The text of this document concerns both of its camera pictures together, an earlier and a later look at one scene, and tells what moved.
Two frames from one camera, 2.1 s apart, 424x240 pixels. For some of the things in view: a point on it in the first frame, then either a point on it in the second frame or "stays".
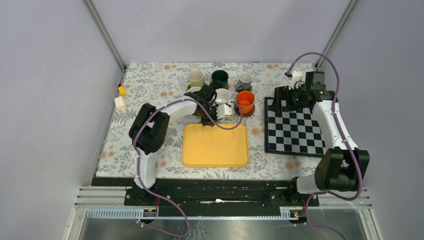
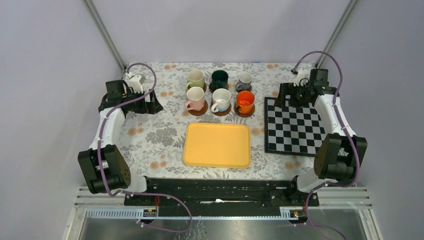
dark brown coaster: (239, 90) stays
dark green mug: (219, 79) stays
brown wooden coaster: (237, 111) stays
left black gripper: (205, 122) to (150, 107)
